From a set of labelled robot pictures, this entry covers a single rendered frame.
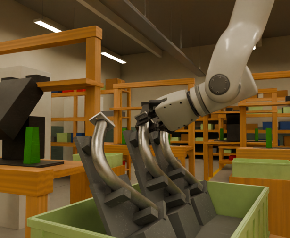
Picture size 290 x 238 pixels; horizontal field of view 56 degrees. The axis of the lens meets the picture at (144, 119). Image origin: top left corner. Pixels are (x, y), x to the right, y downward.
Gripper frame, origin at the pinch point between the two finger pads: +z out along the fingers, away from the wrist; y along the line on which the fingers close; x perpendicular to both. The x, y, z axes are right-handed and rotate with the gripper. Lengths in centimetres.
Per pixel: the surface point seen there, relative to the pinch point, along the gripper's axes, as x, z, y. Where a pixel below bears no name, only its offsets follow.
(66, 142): -386, 385, -224
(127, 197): 26.7, 1.3, 2.8
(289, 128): -508, -72, -546
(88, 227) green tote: 24.0, 21.1, -7.0
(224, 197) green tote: 2.2, -7.6, -40.9
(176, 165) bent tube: 0.8, 0.4, -19.3
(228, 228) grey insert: 16.2, -8.2, -36.5
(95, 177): 22.3, 7.6, 7.3
